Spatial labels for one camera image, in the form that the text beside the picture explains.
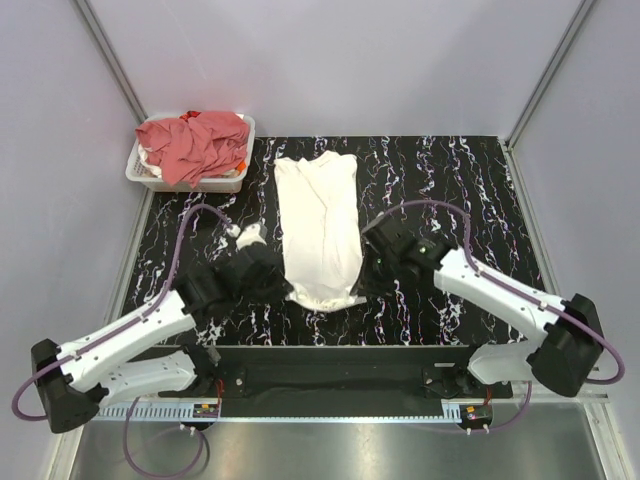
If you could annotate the grey slotted cable duct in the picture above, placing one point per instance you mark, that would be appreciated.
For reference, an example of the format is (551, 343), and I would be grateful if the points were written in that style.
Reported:
(240, 411)

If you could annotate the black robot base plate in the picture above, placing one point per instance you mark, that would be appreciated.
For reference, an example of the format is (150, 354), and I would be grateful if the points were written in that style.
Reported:
(248, 371)

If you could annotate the left aluminium frame post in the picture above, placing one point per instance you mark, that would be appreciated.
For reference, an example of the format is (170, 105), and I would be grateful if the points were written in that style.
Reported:
(97, 33)

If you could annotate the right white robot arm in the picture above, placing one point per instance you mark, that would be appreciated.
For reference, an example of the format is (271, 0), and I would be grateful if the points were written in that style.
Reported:
(559, 348)

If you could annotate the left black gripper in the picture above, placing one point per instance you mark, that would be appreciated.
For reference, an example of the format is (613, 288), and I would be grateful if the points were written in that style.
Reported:
(280, 289)

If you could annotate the white garment in basket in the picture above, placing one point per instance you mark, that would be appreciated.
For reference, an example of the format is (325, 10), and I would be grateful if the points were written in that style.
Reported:
(151, 170)

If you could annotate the white plastic laundry basket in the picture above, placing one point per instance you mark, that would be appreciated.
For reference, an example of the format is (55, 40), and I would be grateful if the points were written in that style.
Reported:
(138, 172)

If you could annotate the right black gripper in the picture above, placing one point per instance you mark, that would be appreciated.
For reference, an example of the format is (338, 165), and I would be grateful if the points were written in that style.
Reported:
(366, 284)

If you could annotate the white t-shirt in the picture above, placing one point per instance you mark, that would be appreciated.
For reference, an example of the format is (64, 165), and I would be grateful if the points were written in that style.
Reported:
(319, 219)

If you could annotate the pink crumpled t-shirt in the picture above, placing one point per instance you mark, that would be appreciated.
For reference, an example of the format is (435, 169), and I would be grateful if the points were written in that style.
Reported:
(195, 145)

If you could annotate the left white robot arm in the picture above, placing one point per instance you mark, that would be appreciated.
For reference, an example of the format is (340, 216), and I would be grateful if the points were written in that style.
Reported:
(80, 377)

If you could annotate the aluminium frame post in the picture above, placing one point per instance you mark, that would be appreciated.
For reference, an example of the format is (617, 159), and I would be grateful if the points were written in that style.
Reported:
(570, 35)
(97, 33)

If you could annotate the black marbled table mat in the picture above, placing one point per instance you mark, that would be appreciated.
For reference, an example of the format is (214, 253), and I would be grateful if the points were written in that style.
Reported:
(417, 178)

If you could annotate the right aluminium frame post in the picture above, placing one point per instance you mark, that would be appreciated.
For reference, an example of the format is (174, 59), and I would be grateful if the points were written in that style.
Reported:
(570, 35)

